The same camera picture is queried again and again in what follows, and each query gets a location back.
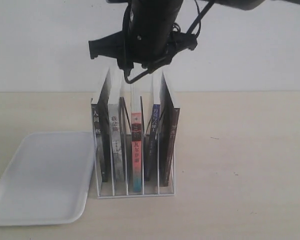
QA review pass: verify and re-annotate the blue moon cover book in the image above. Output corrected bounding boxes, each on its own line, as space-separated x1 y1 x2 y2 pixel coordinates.
144 72 161 182

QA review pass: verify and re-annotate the black spine book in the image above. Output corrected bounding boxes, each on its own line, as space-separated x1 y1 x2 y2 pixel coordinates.
90 68 111 183

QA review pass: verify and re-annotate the white wire book rack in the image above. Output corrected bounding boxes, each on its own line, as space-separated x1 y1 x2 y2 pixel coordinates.
92 97 176 199

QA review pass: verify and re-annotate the dark brown spine book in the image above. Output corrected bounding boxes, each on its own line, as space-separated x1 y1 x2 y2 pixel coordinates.
159 73 181 187

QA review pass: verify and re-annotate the grey spine book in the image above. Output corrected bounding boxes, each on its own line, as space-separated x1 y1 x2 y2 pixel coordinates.
107 67 125 182

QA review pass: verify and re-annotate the white plastic tray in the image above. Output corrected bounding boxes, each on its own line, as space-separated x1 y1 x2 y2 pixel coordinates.
0 131 94 227

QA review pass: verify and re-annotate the black cable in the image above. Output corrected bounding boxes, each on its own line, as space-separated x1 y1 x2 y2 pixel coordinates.
121 0 216 85

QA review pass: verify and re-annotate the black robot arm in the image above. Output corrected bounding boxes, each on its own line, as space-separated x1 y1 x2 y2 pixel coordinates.
88 0 263 73

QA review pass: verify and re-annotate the red teal spine book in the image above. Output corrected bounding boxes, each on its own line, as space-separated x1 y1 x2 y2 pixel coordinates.
130 82 143 193

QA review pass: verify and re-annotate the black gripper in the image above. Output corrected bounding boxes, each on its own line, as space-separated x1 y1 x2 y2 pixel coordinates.
88 0 183 74

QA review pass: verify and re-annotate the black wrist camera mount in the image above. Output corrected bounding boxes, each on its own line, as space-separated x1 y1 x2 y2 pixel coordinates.
167 31 198 53

